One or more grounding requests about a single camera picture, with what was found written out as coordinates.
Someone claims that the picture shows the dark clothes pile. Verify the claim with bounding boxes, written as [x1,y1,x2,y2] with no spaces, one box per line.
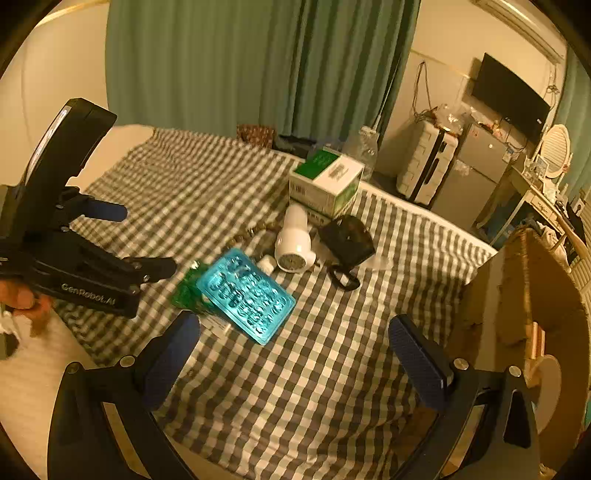
[272,134,325,158]

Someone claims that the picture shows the green plastic packet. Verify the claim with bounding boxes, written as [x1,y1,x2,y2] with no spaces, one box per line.
[172,261,232,333]

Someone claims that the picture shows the white suitcase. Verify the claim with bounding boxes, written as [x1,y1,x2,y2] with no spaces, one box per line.
[396,121,459,206]

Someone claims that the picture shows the black wall television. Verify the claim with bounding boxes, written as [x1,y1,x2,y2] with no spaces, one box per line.
[471,52,551,145]

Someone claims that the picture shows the white oval mirror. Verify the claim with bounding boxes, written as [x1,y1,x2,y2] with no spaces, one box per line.
[538,124,573,182]

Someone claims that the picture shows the white dressing table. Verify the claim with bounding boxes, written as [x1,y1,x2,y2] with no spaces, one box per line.
[475,166,591,260]

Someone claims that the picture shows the grey small fridge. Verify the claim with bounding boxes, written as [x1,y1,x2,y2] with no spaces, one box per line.
[431,122,518,232]

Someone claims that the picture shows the black wall cable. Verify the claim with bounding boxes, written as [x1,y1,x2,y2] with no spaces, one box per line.
[412,59,434,117]

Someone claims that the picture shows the black pouch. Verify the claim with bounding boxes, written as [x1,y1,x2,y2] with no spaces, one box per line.
[318,215,376,266]

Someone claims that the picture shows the white hair dryer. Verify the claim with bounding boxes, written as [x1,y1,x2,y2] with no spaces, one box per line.
[274,203,318,273]

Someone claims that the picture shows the grey checkered cloth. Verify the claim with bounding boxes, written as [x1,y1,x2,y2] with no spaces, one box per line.
[55,127,497,480]

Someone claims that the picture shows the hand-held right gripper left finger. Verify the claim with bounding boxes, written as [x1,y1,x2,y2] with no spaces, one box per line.
[46,310,201,480]

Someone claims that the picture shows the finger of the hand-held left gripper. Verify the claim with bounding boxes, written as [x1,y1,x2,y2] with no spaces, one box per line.
[83,249,177,296]
[65,191,128,223]

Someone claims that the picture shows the green curtain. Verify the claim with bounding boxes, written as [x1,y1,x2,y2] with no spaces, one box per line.
[554,46,591,199]
[106,0,305,139]
[291,0,421,139]

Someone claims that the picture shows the green and white carton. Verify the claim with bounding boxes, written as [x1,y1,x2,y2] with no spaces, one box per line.
[288,150,365,220]

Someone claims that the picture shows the brown bead string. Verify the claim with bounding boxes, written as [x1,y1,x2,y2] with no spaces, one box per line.
[226,222,282,247]

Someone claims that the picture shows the small wooden box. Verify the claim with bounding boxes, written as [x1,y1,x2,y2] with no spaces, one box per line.
[530,322,546,360]

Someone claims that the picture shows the large clear water bottle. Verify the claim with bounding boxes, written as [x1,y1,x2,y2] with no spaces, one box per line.
[344,126,379,182]

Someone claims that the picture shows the white air conditioner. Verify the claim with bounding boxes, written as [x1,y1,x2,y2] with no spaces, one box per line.
[471,0,566,63]

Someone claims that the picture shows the person's left hand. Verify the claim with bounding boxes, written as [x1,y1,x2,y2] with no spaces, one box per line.
[0,277,54,337]

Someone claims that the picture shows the cardboard box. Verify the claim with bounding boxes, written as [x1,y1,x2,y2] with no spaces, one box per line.
[450,226,591,472]

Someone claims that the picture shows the patterned brown bag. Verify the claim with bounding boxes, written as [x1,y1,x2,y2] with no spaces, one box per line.
[236,124,277,148]

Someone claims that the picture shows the clear plastic bag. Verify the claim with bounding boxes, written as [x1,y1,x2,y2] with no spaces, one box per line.
[428,102,468,131]

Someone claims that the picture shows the blue blister tray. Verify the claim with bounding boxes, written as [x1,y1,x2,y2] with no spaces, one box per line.
[196,248,296,344]

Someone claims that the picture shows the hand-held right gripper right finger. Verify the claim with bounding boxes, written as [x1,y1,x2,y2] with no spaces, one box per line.
[388,315,541,480]

